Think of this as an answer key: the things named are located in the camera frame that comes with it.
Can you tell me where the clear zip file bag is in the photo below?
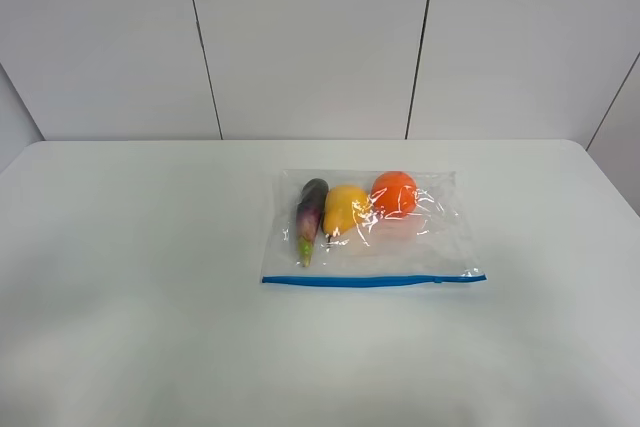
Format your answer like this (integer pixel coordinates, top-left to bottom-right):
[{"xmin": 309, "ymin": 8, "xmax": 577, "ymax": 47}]
[{"xmin": 261, "ymin": 170, "xmax": 486, "ymax": 288}]

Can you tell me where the purple toy eggplant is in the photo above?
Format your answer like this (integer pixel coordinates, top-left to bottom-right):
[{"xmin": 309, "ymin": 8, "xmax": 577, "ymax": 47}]
[{"xmin": 295, "ymin": 178, "xmax": 329, "ymax": 267}]

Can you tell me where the yellow toy pear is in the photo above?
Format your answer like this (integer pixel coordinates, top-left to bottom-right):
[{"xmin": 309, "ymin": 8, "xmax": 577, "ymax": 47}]
[{"xmin": 322, "ymin": 184, "xmax": 372, "ymax": 239}]

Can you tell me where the orange toy fruit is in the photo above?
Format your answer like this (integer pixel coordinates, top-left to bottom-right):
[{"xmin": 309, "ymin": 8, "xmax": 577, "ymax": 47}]
[{"xmin": 370, "ymin": 171, "xmax": 417, "ymax": 219}]

